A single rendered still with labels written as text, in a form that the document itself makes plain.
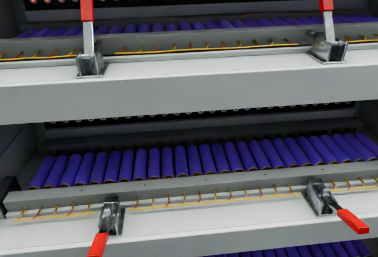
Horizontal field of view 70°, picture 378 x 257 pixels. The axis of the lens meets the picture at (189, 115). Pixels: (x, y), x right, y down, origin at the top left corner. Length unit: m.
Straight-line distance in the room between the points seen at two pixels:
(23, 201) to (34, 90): 0.16
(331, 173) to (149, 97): 0.27
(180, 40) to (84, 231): 0.26
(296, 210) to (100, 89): 0.28
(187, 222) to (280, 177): 0.14
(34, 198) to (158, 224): 0.16
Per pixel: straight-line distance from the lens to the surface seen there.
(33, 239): 0.39
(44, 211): 0.41
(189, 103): 0.30
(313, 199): 0.39
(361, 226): 0.34
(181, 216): 0.36
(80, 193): 0.39
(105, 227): 0.33
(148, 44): 0.35
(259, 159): 0.42
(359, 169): 0.45
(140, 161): 0.41
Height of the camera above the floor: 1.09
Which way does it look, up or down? 12 degrees down
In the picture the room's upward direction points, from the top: 3 degrees counter-clockwise
